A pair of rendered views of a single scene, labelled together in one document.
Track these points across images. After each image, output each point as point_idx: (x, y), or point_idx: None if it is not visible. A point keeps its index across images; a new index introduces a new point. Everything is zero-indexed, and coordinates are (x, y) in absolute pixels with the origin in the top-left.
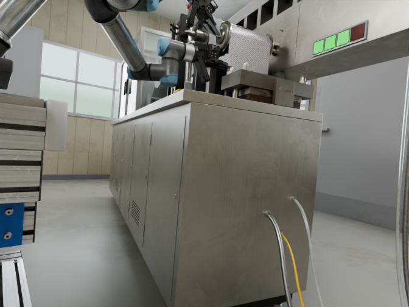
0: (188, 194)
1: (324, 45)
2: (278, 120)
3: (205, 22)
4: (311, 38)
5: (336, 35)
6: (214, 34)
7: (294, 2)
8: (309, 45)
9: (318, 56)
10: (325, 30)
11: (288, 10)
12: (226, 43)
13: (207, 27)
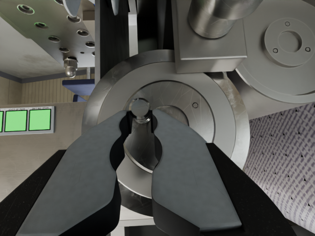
0: None
1: (26, 118)
2: None
3: (184, 228)
4: (61, 140)
5: (4, 129)
6: (152, 114)
7: (117, 232)
8: (64, 128)
9: (41, 104)
10: (31, 145)
11: (134, 221)
12: (114, 80)
13: (188, 166)
